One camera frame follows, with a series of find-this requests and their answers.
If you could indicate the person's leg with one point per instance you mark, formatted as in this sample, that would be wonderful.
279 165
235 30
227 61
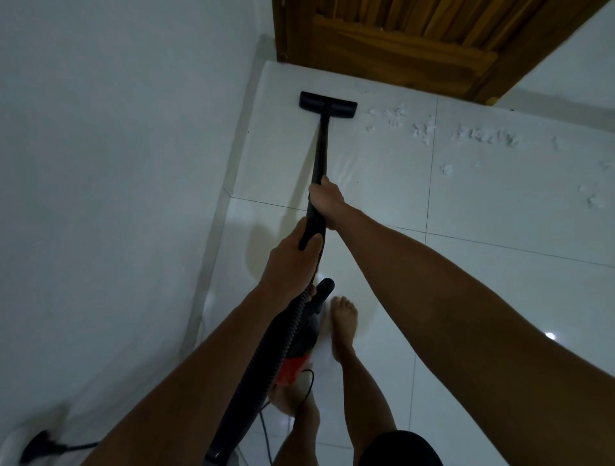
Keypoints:
343 321
300 432

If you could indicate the person's right forearm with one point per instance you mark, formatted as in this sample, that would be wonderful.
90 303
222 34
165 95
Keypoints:
480 345

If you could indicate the red and black vacuum cleaner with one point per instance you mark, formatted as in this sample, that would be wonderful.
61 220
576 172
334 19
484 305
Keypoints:
329 103

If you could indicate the person's left forearm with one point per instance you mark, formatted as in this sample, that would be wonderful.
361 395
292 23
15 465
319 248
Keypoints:
182 393

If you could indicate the black shorts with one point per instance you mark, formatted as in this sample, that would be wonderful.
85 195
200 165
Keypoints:
399 451

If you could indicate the person's right hand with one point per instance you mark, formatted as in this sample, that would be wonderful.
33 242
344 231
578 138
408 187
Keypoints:
331 204

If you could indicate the person's left hand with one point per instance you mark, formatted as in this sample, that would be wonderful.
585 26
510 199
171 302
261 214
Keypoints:
290 269

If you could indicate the scattered white paper scraps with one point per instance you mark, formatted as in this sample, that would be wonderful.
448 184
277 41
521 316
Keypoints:
425 132

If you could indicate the person's right leg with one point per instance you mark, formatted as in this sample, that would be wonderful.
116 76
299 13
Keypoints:
343 321

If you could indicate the person's left leg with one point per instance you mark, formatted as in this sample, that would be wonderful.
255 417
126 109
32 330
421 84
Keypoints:
300 432

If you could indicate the brown wooden door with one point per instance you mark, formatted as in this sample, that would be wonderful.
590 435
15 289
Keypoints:
408 48

